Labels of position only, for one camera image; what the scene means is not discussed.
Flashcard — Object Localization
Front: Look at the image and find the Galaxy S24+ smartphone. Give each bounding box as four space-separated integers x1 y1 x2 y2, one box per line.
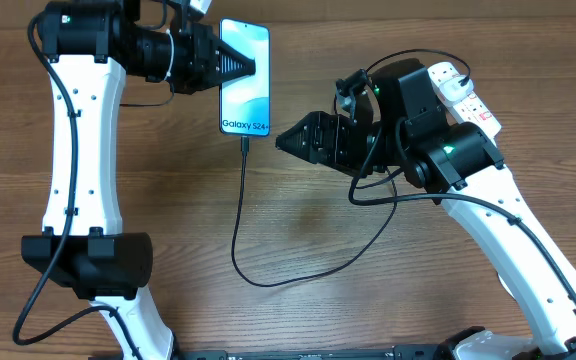
219 19 271 137

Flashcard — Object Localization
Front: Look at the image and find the black USB-C charging cable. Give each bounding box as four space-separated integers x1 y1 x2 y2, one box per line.
230 48 472 289

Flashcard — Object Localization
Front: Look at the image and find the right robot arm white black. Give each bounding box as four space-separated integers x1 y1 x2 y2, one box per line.
276 58 576 359

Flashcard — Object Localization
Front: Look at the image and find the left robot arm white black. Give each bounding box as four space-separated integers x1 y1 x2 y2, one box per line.
21 1 271 359

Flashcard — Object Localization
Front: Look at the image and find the white charger plug adapter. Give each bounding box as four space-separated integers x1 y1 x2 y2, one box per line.
439 77 474 103

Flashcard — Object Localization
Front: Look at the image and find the white power strip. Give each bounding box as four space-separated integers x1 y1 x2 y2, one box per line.
428 62 502 142

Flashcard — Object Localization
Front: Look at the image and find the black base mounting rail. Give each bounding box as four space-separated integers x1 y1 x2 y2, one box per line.
172 344 455 360

